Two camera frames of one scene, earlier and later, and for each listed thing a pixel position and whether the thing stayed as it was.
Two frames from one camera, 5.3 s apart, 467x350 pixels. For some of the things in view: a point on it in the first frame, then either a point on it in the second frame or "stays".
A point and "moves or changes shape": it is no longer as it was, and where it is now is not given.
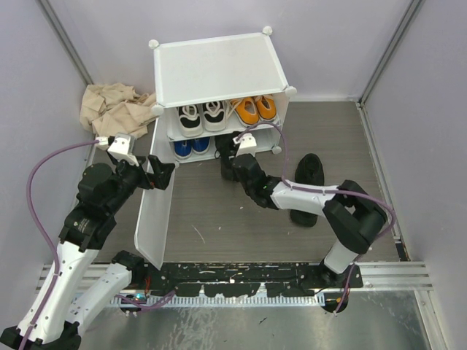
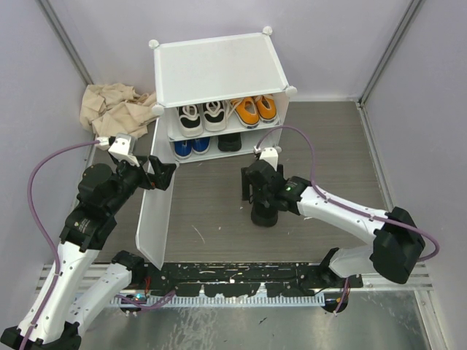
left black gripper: x=163 y=172 stays
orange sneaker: x=246 y=110 stays
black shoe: x=226 y=150 moves or changes shape
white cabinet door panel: x=153 y=222 stays
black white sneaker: x=214 y=118 stays
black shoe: x=309 y=170 → x=263 y=216
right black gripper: x=236 y=173 → x=246 y=183
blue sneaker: x=183 y=149 stays
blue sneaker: x=201 y=146 stays
